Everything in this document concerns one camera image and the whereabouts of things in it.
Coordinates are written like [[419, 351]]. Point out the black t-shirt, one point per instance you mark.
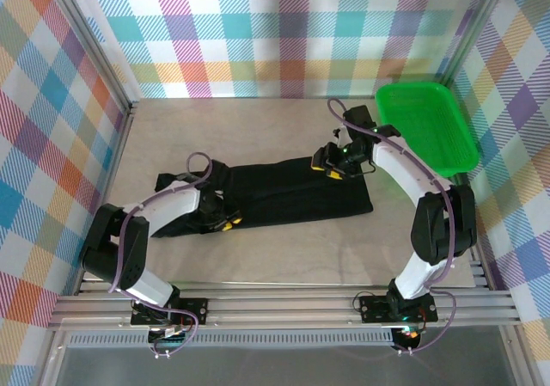
[[292, 192]]

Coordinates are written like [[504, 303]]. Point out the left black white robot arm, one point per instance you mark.
[[129, 265]]

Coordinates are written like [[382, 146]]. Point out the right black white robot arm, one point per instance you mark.
[[442, 231]]

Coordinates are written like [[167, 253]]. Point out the green plastic mesh basket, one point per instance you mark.
[[429, 128]]

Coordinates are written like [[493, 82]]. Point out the small circuit board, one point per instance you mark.
[[167, 338], [408, 335]]

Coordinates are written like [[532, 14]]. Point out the plaid backdrop cloth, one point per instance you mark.
[[515, 145], [275, 33], [38, 124]]

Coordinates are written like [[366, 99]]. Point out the grey metal panel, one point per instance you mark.
[[279, 366]]

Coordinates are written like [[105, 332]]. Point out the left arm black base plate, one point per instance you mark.
[[195, 310]]

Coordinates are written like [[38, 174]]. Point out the aluminium mounting rail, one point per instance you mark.
[[279, 308]]

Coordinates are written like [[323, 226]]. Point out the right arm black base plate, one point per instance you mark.
[[374, 310]]

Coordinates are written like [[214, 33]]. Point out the aluminium frame post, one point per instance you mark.
[[477, 29], [86, 38]]

